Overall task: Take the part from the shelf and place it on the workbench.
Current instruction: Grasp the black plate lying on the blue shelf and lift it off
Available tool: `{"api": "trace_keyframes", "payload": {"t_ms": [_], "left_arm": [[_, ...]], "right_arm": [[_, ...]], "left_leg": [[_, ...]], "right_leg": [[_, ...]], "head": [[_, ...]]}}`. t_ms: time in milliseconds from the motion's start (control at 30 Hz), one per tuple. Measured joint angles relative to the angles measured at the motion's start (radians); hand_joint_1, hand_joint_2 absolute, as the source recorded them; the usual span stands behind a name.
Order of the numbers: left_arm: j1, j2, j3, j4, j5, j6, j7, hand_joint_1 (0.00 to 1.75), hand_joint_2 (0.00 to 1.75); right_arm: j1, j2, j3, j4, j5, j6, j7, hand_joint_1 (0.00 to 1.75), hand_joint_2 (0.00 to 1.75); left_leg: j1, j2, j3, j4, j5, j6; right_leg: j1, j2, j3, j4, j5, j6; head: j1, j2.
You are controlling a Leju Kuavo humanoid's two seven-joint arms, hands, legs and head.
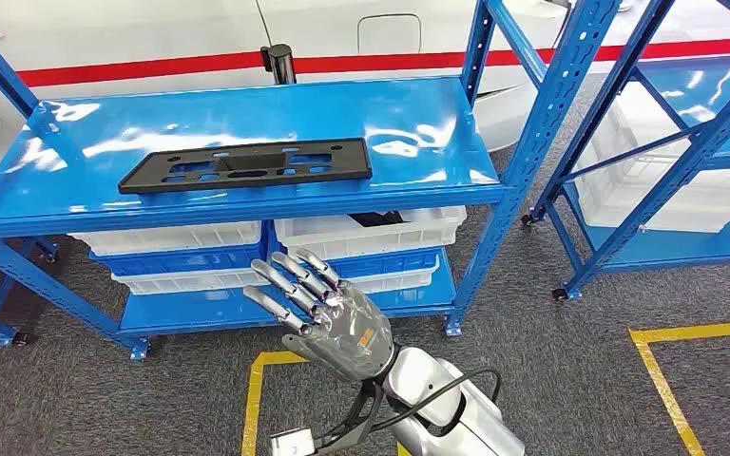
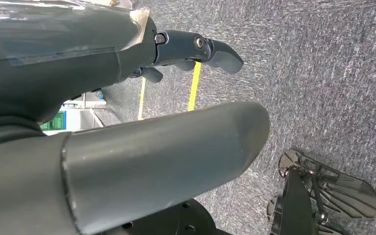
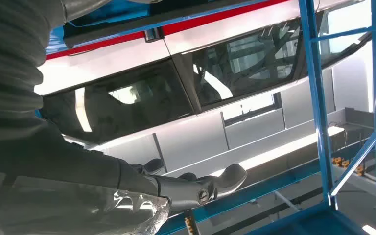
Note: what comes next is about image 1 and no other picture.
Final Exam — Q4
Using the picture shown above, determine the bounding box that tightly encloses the white plastic crate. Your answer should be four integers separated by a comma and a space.
111, 267, 275, 297
273, 206, 469, 261
347, 255, 442, 295
68, 221, 263, 257

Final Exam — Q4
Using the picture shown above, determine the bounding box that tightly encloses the black plastic part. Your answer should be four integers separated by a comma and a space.
347, 211, 406, 228

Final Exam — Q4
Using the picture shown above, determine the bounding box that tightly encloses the white car with red stripe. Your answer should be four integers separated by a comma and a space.
0, 0, 730, 181

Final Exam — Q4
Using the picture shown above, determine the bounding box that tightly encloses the large translucent white crate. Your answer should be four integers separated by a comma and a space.
573, 82, 730, 234

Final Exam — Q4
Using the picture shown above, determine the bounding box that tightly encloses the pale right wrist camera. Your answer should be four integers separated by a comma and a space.
268, 427, 316, 456

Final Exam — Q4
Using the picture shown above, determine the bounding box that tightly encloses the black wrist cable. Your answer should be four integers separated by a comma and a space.
370, 368, 504, 437

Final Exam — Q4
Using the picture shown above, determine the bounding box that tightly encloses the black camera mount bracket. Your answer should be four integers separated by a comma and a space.
312, 379, 384, 456

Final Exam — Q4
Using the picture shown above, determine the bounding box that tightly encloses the black stanchion post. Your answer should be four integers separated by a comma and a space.
259, 44, 298, 86

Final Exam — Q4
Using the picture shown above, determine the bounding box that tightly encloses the blue plastic crate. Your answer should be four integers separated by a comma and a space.
330, 248, 445, 280
89, 245, 265, 278

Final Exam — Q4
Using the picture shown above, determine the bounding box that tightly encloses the black plastic plate bracket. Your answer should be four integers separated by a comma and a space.
117, 137, 374, 195

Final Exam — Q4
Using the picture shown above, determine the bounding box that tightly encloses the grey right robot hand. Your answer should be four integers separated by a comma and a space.
241, 248, 401, 384

